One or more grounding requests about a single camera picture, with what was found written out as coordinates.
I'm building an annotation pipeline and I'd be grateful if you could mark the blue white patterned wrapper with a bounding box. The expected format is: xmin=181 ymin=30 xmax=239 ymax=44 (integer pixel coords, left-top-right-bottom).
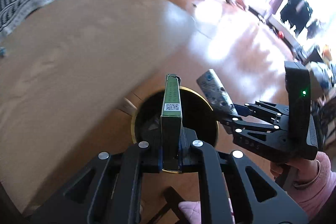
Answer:
xmin=197 ymin=69 xmax=239 ymax=117

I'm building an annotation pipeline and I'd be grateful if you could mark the green white torn carton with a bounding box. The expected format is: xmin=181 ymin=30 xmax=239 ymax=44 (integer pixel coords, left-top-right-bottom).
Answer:
xmin=160 ymin=74 xmax=182 ymax=171

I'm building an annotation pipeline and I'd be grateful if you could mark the black gold trash bin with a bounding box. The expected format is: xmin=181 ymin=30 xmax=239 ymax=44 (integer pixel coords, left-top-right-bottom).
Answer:
xmin=130 ymin=86 xmax=220 ymax=175

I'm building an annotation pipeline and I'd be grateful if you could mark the right hand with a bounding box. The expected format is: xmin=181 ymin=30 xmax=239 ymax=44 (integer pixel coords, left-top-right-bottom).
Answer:
xmin=268 ymin=153 xmax=319 ymax=190

